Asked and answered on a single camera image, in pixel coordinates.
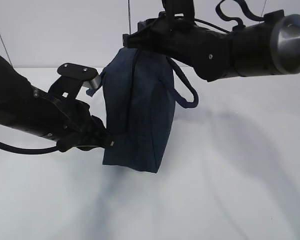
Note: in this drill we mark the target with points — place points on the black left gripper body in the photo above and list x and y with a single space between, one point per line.
83 130

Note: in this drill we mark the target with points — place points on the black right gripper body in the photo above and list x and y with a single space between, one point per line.
165 37

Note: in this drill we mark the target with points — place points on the navy insulated lunch bag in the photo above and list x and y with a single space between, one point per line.
141 90

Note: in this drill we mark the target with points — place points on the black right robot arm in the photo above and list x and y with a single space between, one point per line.
269 47

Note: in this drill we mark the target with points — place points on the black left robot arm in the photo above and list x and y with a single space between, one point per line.
56 115

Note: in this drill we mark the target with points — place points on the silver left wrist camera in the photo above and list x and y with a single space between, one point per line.
72 78

